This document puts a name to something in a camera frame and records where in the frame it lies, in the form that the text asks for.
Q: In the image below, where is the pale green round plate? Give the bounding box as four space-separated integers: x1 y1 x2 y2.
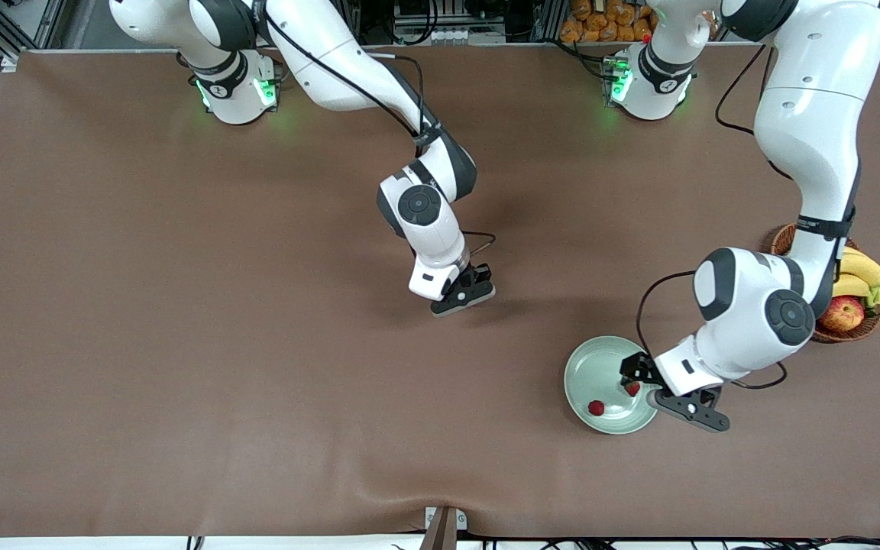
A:
564 336 663 435

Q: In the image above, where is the brown wicker basket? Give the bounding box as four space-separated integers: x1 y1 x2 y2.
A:
771 222 880 343

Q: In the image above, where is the red apple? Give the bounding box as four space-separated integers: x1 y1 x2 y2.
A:
822 296 866 333

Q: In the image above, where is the yellow banana bunch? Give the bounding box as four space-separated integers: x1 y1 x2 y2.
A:
832 246 880 308

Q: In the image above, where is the white connector strip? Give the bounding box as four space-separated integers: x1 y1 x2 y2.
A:
396 27 507 45

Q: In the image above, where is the brown table mat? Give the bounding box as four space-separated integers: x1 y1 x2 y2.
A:
0 42 880 539

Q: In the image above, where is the pile of brown bread rolls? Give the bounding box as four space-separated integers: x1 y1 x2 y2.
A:
559 0 658 44

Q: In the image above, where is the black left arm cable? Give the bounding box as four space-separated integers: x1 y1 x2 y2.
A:
636 44 798 390

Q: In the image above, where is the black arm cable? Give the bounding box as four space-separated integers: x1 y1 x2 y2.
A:
636 44 798 390
263 8 497 259

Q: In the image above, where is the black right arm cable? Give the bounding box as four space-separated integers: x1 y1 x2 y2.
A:
263 8 497 259

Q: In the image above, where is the metal camera mounting post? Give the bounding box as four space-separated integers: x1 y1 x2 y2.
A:
418 506 468 550

